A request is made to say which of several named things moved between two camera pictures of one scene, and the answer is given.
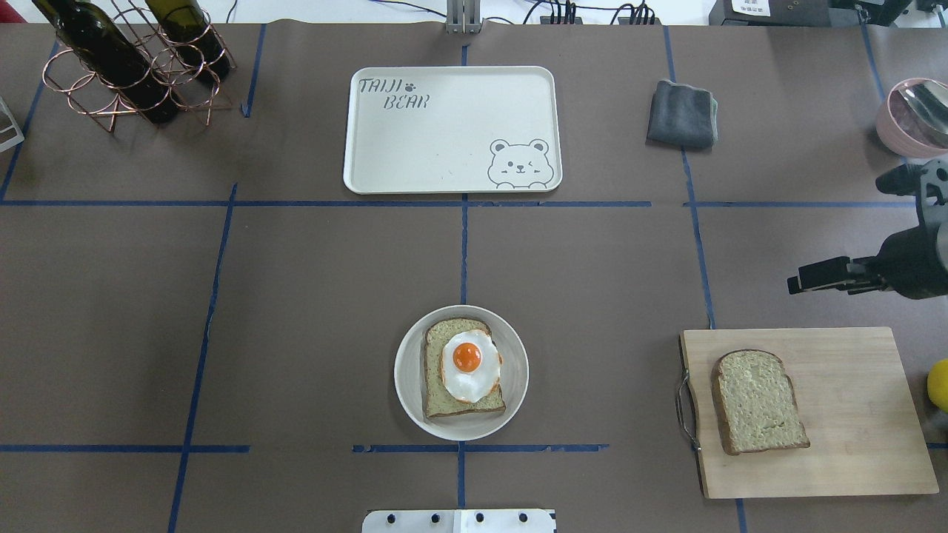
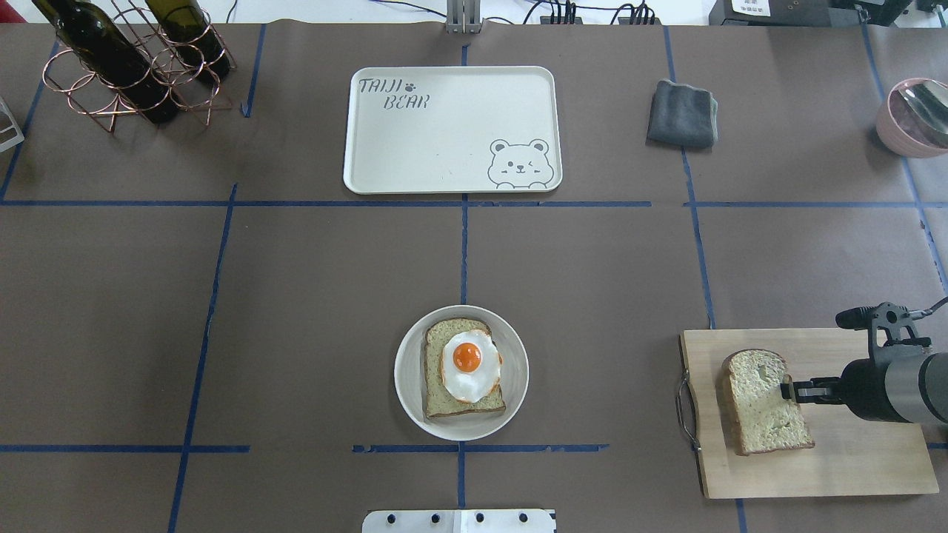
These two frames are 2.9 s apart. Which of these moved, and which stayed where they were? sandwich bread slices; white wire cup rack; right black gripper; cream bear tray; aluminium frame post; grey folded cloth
Moved: right black gripper; sandwich bread slices
Stayed: white wire cup rack; aluminium frame post; grey folded cloth; cream bear tray
